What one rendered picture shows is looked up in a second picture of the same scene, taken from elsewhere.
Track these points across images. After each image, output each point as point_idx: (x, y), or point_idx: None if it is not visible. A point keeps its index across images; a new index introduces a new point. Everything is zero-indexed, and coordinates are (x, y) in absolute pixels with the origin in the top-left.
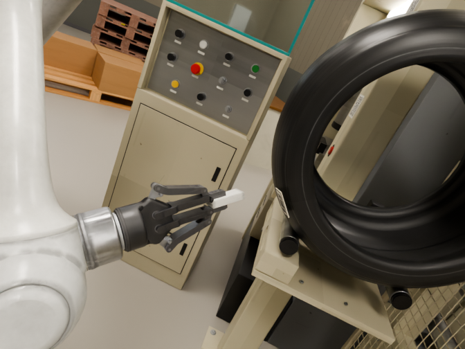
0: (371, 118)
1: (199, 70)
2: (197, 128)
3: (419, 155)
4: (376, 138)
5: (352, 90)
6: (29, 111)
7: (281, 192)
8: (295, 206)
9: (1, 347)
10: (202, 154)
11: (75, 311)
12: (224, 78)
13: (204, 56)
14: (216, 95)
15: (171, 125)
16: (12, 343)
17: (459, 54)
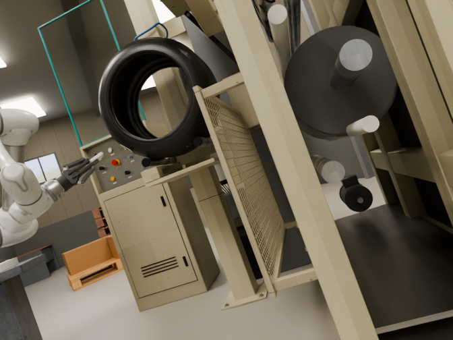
0: (169, 104)
1: (116, 161)
2: (136, 187)
3: (229, 101)
4: (179, 108)
5: (107, 95)
6: (3, 152)
7: (124, 146)
8: (129, 144)
9: (9, 175)
10: (148, 197)
11: (25, 167)
12: (130, 154)
13: (114, 154)
14: (134, 165)
15: (125, 197)
16: (11, 174)
17: (121, 61)
